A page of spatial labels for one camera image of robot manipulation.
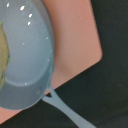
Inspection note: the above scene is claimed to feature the grey frying pan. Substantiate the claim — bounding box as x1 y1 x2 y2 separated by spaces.
0 0 98 128

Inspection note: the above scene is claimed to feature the pink stove board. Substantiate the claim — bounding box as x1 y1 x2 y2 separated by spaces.
0 0 102 124

